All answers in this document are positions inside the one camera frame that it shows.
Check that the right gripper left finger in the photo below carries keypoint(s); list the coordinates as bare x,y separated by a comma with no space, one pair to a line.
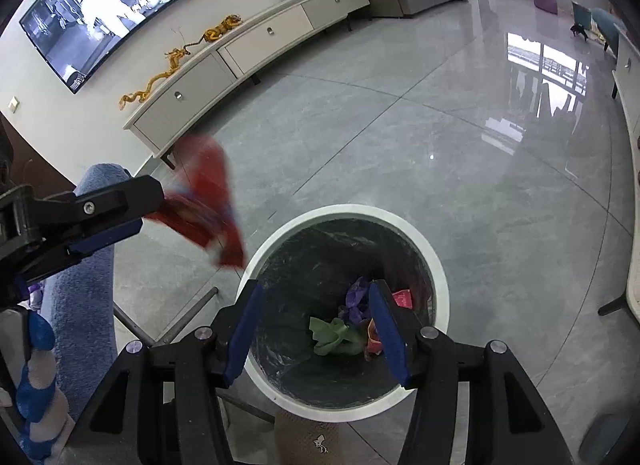
159,405

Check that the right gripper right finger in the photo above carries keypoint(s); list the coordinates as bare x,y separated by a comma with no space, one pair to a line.
509,423

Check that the green paper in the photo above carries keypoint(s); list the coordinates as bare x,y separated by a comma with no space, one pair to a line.
335,337

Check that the pink red snack bag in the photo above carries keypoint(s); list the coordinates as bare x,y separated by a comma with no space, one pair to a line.
403,299

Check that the white round trash bin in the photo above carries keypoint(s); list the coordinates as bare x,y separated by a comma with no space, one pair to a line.
318,266

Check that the blue white gloved left hand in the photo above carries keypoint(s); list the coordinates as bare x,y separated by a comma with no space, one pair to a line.
43,406

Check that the purple white crumpled wrapper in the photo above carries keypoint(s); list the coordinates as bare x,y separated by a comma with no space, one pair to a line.
35,296

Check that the blue fluffy blanket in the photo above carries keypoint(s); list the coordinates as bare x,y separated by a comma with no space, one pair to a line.
78,304

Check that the white tv cabinet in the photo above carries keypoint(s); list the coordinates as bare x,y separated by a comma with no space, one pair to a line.
218,69

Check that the golden dragon figurine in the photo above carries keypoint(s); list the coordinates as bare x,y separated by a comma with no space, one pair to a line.
173,58

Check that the golden tiger figurine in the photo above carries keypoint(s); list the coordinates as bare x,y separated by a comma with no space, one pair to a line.
229,23

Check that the light switch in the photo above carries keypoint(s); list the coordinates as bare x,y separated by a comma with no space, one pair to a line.
13,105

